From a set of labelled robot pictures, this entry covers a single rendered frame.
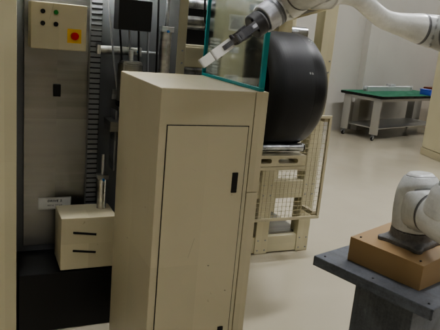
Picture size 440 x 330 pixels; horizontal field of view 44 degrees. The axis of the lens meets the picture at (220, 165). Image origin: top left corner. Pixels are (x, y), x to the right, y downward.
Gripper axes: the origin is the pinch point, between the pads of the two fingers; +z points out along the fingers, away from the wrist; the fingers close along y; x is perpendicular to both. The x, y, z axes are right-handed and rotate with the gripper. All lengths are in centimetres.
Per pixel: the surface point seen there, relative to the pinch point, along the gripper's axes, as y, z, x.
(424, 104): 762, -567, -318
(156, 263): 36, 47, -47
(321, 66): 93, -77, -36
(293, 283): 155, -14, -142
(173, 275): 38, 45, -55
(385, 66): 719, -512, -200
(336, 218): 268, -102, -174
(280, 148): 111, -41, -60
